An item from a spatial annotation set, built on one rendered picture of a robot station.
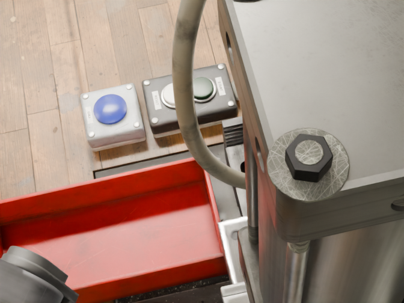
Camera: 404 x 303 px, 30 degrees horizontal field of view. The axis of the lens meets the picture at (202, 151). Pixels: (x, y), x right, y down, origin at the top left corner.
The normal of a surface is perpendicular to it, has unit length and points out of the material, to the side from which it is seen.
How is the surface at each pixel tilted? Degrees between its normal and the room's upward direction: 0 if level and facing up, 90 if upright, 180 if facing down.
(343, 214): 90
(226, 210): 0
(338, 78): 0
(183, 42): 85
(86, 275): 0
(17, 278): 22
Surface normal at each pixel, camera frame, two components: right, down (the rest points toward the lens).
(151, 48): -0.07, -0.46
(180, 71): -0.15, 0.86
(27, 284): 0.43, -0.23
